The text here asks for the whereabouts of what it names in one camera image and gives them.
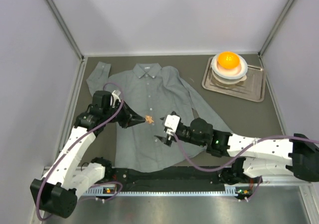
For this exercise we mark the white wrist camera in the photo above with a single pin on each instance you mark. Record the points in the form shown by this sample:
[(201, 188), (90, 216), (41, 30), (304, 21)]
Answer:
[(170, 126), (115, 99)]

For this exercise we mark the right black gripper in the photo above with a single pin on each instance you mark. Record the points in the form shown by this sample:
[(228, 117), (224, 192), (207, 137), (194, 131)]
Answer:
[(169, 135)]

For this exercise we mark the metal tray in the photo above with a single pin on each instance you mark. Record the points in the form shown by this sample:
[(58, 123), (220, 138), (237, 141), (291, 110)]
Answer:
[(251, 89)]

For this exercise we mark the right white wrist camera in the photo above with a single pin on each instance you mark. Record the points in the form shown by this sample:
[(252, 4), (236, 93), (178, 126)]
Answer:
[(170, 126)]

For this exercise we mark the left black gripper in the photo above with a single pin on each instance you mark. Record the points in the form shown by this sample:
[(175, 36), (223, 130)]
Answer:
[(126, 119)]

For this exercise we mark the orange gold brooch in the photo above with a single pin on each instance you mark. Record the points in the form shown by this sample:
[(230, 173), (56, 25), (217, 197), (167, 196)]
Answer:
[(149, 119)]

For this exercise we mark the grey slotted cable duct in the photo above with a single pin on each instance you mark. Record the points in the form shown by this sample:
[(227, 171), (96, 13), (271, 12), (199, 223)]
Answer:
[(108, 191)]

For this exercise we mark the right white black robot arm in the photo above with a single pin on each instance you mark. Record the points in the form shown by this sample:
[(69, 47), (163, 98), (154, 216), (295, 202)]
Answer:
[(295, 155)]

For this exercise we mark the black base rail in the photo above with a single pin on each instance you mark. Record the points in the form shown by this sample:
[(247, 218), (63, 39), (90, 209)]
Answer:
[(171, 179)]

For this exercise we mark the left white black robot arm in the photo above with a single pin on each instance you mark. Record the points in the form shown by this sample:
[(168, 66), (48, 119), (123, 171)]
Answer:
[(59, 189)]

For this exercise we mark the orange bowl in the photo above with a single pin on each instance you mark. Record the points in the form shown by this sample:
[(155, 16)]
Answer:
[(228, 60)]

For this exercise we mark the grey button-up shirt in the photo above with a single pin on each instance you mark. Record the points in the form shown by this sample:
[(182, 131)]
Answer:
[(154, 91)]

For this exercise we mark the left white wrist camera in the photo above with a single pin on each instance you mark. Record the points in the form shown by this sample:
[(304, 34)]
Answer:
[(115, 99)]

